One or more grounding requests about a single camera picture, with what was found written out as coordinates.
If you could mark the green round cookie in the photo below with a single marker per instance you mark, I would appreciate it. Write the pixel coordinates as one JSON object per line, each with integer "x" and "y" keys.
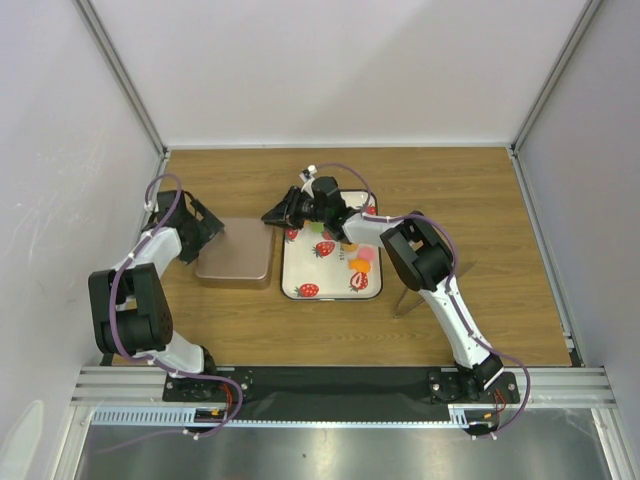
{"x": 317, "y": 227}

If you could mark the gold cookie tin box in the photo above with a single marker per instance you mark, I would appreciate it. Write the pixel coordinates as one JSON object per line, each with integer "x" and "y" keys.
{"x": 235, "y": 284}

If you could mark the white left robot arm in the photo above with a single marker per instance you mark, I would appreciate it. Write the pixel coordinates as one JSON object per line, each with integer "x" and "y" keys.
{"x": 130, "y": 312}

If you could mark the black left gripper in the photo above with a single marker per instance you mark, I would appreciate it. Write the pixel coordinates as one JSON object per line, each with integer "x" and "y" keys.
{"x": 208, "y": 228}

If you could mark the white cable duct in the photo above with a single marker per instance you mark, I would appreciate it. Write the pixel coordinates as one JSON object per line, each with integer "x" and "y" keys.
{"x": 296, "y": 413}

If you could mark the orange fish cookie lower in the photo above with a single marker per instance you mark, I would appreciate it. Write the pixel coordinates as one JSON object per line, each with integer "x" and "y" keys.
{"x": 359, "y": 265}

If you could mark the white strawberry tray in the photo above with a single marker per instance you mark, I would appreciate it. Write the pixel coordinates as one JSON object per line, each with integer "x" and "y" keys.
{"x": 315, "y": 267}

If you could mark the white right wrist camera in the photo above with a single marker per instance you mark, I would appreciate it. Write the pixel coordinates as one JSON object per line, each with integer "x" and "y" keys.
{"x": 308, "y": 175}

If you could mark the metal serving tongs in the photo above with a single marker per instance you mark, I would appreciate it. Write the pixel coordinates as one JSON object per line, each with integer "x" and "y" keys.
{"x": 400, "y": 312}

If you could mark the gold tin lid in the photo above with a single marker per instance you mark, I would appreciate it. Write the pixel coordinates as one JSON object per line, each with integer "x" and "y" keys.
{"x": 245, "y": 227}

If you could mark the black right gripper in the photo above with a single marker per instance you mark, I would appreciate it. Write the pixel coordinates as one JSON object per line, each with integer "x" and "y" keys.
{"x": 286, "y": 214}

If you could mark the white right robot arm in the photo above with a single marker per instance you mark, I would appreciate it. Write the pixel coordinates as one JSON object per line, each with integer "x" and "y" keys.
{"x": 421, "y": 253}

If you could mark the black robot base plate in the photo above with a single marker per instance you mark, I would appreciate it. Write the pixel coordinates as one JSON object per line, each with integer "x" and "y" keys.
{"x": 367, "y": 387}

